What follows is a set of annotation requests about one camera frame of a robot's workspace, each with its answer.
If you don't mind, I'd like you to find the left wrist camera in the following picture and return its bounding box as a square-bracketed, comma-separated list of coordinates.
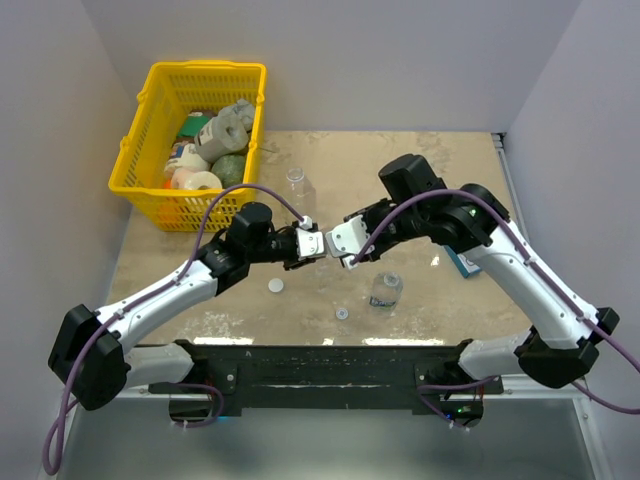
[296, 228, 327, 260]

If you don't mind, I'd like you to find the grey paper roll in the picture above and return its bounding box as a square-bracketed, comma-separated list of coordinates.
[194, 99, 256, 164]

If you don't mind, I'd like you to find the green box in basket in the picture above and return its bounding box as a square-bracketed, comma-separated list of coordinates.
[177, 112, 212, 137]

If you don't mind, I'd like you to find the green round fruit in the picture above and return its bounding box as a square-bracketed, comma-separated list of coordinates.
[211, 154, 246, 188]

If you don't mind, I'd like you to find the yellow plastic basket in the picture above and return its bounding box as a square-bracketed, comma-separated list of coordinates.
[108, 60, 268, 232]

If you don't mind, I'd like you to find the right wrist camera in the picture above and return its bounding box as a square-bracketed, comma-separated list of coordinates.
[325, 215, 370, 270]

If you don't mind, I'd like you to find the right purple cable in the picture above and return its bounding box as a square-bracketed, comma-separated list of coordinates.
[349, 188, 640, 415]

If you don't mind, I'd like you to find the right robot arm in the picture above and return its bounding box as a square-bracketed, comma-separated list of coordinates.
[327, 154, 619, 393]

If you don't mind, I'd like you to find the standing clear labelled bottle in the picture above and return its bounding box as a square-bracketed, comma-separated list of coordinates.
[369, 272, 403, 313]

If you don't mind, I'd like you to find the clear bottle lying near basket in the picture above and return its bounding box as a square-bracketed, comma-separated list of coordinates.
[286, 168, 316, 217]

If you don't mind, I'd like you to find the blue white toothpaste box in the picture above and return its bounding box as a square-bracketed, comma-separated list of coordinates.
[444, 246, 482, 279]

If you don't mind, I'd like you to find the clear white bottle cap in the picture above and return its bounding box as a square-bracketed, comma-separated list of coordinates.
[335, 307, 349, 320]

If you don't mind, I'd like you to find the white tape roll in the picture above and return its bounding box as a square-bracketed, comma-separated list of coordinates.
[171, 168, 222, 191]

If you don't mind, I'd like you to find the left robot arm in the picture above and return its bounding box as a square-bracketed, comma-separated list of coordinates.
[48, 202, 326, 410]

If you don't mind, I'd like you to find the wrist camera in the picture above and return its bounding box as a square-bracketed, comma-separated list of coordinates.
[296, 228, 327, 260]
[325, 215, 370, 270]

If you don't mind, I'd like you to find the cream labelled container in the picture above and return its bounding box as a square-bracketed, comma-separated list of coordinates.
[164, 141, 210, 176]

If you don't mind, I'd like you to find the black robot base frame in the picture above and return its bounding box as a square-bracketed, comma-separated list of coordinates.
[150, 340, 504, 427]

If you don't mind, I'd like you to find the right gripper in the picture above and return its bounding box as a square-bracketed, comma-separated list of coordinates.
[345, 197, 425, 261]

